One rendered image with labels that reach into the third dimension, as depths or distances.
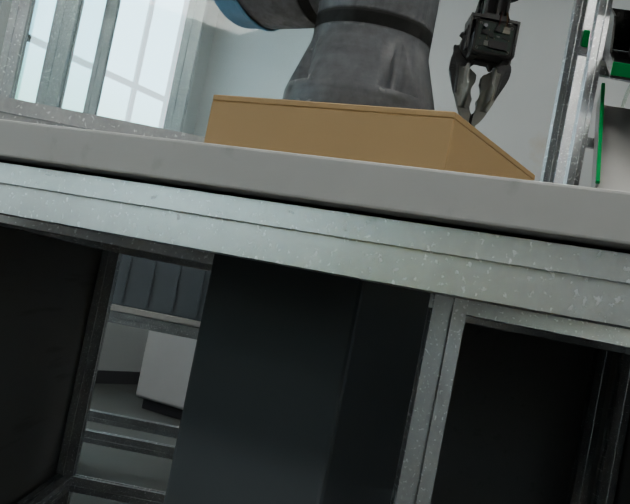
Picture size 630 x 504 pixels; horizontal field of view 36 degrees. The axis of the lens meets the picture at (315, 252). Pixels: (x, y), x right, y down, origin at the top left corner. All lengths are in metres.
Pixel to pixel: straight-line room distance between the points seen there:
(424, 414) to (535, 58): 4.48
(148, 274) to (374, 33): 2.56
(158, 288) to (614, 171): 2.12
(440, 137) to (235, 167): 0.23
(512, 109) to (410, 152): 4.77
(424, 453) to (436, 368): 0.11
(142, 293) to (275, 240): 2.77
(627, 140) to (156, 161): 1.09
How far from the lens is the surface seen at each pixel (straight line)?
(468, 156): 0.86
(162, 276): 3.40
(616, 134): 1.66
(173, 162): 0.68
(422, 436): 1.30
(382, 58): 0.91
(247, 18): 1.06
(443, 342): 1.29
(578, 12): 1.87
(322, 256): 0.63
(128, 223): 0.72
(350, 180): 0.60
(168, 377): 5.29
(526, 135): 5.53
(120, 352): 6.29
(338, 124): 0.87
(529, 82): 5.61
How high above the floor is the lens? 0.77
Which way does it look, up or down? 3 degrees up
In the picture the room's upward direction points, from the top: 11 degrees clockwise
